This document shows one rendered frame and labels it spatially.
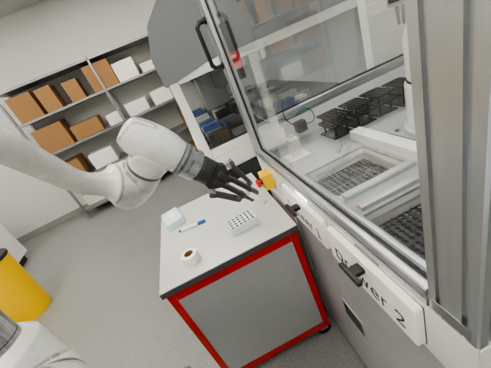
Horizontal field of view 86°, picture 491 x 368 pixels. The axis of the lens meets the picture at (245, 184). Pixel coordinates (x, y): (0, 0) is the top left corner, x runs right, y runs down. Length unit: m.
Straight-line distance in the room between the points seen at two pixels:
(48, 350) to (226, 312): 0.67
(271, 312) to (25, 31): 4.69
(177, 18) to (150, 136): 0.93
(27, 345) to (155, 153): 0.47
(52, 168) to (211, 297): 0.76
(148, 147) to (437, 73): 0.56
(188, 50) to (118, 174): 0.92
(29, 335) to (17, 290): 2.44
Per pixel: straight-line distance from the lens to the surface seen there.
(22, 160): 0.63
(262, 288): 1.21
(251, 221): 1.12
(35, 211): 5.49
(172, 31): 1.52
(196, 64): 1.51
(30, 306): 3.29
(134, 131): 0.68
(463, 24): 0.29
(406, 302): 0.60
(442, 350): 0.65
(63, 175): 0.69
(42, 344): 0.79
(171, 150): 0.68
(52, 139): 4.61
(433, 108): 0.33
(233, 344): 1.40
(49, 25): 5.02
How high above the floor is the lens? 1.42
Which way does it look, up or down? 26 degrees down
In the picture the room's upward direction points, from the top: 24 degrees counter-clockwise
